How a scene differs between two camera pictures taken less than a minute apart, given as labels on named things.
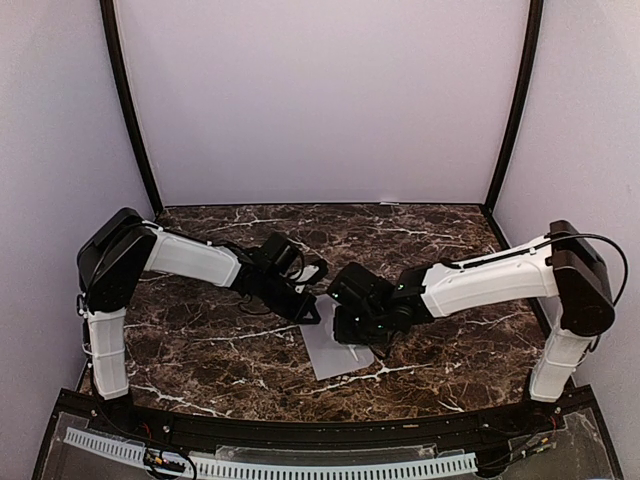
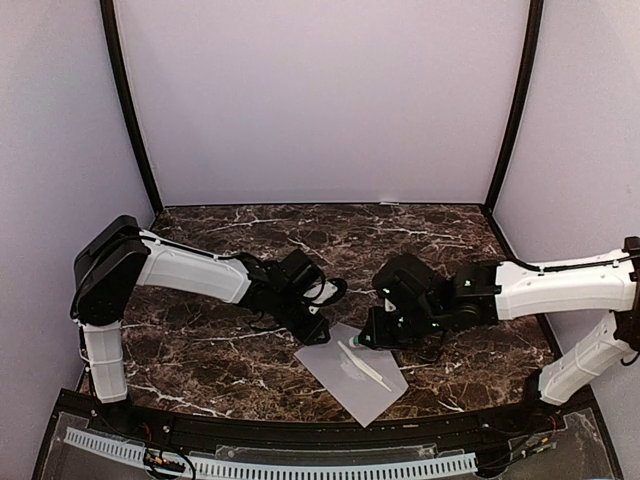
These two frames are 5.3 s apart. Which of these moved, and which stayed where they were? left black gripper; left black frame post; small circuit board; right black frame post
Moved: left black gripper
Stayed: left black frame post; small circuit board; right black frame post
